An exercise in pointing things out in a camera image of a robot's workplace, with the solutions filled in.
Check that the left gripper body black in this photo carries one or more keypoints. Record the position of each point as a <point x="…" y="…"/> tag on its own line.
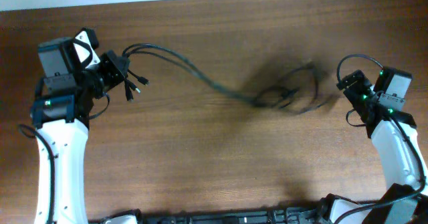
<point x="111" y="73"/>

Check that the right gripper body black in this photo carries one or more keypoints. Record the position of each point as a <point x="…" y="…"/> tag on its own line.
<point x="358" y="95"/>

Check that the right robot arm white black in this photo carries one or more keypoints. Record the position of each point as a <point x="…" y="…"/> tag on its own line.
<point x="394" y="135"/>

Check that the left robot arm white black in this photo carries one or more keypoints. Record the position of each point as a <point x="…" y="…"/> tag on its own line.
<point x="74" y="77"/>

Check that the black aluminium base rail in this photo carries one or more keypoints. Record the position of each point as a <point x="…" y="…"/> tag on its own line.
<point x="262" y="216"/>

